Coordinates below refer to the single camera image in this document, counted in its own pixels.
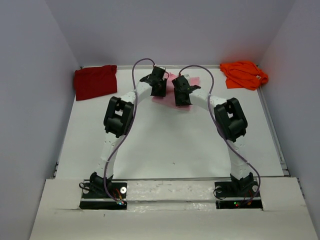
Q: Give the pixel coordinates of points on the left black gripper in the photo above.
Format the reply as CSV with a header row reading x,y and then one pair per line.
x,y
162,92

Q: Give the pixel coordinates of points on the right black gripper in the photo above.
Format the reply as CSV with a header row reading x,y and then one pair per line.
x,y
178,102

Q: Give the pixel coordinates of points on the pink t shirt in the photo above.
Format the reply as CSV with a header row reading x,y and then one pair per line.
x,y
173,91

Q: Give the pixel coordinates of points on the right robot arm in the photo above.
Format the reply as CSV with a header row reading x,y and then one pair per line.
x,y
230,122

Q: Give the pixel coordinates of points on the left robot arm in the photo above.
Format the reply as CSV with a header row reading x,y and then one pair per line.
x,y
119,117

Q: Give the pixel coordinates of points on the orange t shirt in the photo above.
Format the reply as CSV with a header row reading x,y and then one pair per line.
x,y
243,75

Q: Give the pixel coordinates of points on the dark red folded t shirt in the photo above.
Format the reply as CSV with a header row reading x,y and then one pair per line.
x,y
93,82

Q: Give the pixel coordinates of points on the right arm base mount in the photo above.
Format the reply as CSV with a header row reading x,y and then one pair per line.
x,y
237,194

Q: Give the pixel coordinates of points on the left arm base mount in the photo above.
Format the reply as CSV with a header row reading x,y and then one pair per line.
x,y
99,194

